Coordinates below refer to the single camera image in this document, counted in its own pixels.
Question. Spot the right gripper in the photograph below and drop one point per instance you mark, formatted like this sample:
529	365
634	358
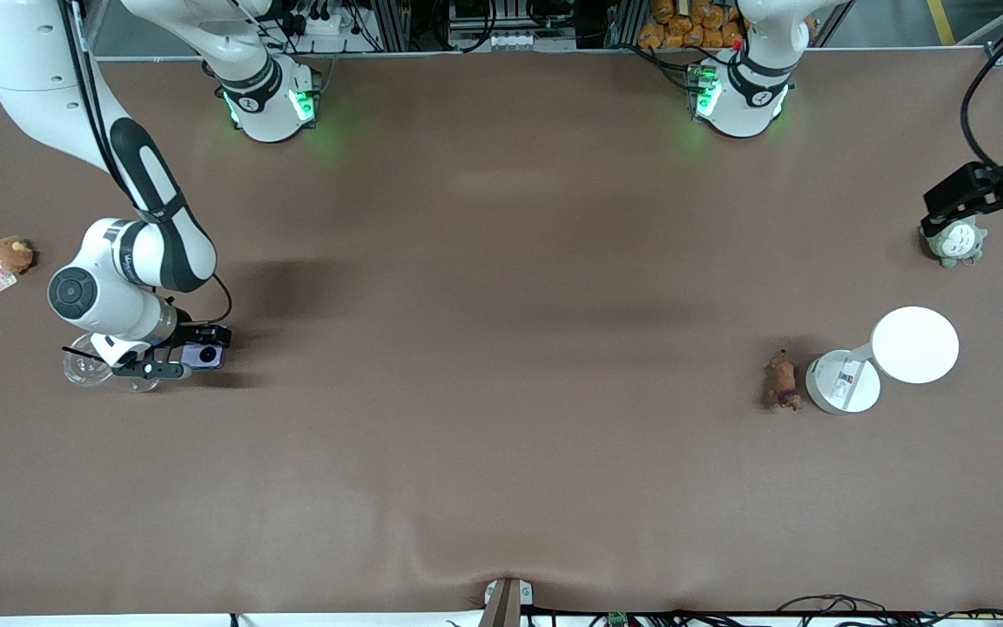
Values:
191	333

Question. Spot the lavender flip phone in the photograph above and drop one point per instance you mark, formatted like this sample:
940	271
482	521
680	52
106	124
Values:
204	355

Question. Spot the brown lion statue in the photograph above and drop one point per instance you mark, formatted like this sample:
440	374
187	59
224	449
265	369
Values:
784	381

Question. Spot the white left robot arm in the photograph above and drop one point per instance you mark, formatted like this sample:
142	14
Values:
750	96

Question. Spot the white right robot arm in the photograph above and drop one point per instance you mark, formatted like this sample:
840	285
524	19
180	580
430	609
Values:
23	52

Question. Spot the grey totoro plush toy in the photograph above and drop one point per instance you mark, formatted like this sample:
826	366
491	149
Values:
959	246

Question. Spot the clear plastic cup with straw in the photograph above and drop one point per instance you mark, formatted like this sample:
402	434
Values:
84	370

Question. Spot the thin black straw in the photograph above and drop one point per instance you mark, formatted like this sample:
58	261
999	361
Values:
75	353

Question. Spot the white desk lamp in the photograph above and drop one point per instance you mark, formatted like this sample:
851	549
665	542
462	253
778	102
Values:
915	344

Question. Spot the brown plush toy with tag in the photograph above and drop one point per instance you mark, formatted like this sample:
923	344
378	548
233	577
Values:
12	255

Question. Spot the orange plush toy pile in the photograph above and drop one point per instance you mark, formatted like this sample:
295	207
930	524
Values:
693	24

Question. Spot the brown table mat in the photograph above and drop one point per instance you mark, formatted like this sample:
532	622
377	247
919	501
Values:
501	479

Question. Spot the white power strip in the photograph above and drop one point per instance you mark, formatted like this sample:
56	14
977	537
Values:
319	23

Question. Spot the metal table edge bracket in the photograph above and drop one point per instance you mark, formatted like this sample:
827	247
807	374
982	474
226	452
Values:
506	601

